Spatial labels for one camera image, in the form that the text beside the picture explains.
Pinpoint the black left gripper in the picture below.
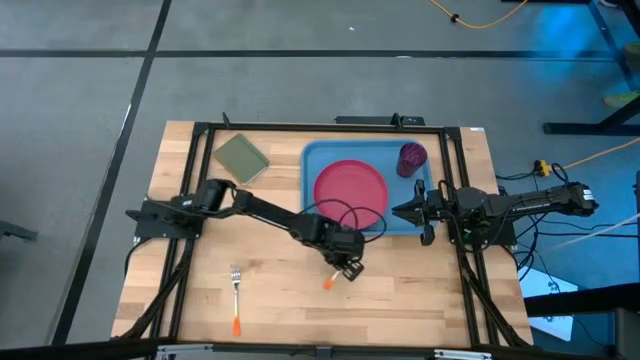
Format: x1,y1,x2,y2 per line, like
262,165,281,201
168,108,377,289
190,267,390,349
314,219,366,282

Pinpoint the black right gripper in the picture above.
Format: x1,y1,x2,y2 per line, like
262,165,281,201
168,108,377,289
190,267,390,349
392,179,459,247

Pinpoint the orange handled metal spoon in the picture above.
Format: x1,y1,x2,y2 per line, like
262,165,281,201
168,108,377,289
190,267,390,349
322,269,344,291

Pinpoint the purple cup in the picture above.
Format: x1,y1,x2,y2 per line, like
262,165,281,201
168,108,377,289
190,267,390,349
395,141,429,179

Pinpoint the pink plastic plate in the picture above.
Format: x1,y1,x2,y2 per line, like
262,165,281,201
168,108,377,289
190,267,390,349
313,159,390,232

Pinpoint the blue plastic tray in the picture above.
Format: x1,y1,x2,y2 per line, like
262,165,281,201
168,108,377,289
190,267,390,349
300,138,437,237

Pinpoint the white sheet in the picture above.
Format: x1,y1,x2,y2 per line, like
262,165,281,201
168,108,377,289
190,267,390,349
519,266,580,342

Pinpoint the green notebook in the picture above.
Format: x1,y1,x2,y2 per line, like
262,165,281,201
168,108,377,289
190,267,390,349
213,132,271,185

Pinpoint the black bar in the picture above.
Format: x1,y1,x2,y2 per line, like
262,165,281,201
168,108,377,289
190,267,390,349
522,282,640,317

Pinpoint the black furniture foot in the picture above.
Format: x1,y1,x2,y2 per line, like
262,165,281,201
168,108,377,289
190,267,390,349
0,219,39,241

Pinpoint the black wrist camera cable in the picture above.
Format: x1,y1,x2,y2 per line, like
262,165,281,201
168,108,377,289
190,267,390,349
302,198,389,245

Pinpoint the black power cable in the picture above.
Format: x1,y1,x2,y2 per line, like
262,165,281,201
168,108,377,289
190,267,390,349
514,214,609,289
494,162,571,187

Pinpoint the orange handled metal fork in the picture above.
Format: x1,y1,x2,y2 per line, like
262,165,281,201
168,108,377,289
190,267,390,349
229,263,242,337

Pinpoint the black aluminium table frame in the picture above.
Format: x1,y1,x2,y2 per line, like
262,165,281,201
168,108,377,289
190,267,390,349
112,112,534,351

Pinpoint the grey metal bracket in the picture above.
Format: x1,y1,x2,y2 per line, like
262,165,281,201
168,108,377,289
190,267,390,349
433,348,494,360
157,343,216,360

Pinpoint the white cable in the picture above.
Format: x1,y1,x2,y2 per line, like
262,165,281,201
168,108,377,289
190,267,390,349
547,212,640,251

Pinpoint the yellow cable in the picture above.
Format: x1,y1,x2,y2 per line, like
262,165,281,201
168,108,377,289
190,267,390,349
562,137,640,171
428,0,530,30

